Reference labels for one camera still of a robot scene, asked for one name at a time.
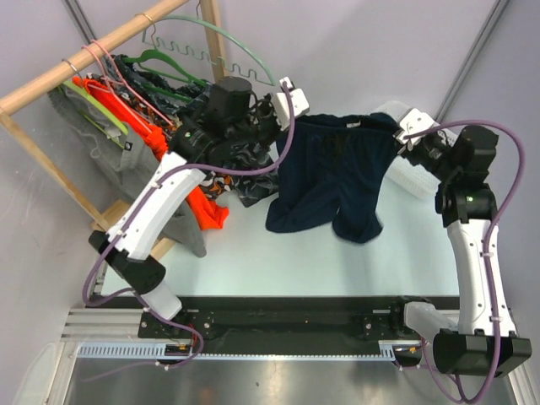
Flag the lime green hanger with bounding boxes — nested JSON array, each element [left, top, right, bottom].
[[62, 80, 128, 135]]

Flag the wooden clothes rack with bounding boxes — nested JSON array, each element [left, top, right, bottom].
[[0, 0, 231, 274]]

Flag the grey shorts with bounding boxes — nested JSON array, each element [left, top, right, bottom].
[[47, 85, 207, 257]]

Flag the orange patterned shorts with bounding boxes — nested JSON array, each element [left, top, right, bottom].
[[83, 75, 234, 201]]

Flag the dark green hanger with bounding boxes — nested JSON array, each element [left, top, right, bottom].
[[120, 49, 208, 102]]

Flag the mint green wavy hanger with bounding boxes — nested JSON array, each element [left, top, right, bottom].
[[141, 15, 278, 87]]

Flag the white plastic basket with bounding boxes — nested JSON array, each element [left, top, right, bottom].
[[373, 100, 440, 200]]

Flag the bright orange shorts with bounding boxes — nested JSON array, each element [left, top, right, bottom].
[[72, 77, 229, 230]]

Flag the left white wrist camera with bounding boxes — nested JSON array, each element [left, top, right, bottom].
[[271, 77, 310, 131]]

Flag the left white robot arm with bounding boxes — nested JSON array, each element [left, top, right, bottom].
[[89, 77, 295, 338]]

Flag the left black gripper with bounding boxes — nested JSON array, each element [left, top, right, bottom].
[[226, 92, 292, 152]]

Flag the navy blue shorts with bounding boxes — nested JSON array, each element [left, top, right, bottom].
[[266, 112, 398, 244]]

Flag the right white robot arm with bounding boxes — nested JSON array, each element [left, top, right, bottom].
[[389, 125, 532, 378]]

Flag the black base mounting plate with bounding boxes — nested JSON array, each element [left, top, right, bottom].
[[89, 296, 422, 370]]

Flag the pink wire hanger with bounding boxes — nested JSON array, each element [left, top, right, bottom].
[[82, 40, 175, 127]]

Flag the white slotted cable duct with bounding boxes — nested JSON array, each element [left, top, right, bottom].
[[78, 343, 396, 362]]

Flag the dark camouflage shorts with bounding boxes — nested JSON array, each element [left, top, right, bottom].
[[113, 55, 278, 208]]

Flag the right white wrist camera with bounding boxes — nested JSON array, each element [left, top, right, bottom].
[[395, 108, 435, 147]]

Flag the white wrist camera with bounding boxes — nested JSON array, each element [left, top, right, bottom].
[[395, 108, 435, 147], [271, 77, 310, 131]]

